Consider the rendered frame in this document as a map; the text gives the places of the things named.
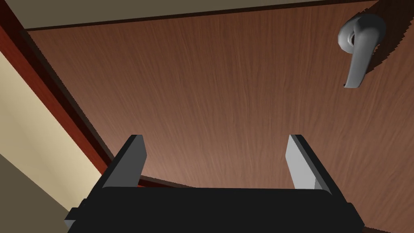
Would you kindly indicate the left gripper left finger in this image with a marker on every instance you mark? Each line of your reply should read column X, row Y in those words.
column 127, row 168

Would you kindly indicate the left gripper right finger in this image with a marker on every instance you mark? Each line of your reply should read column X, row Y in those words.
column 305, row 165

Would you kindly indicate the brown wooden door leaf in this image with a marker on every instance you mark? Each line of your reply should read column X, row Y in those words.
column 220, row 97

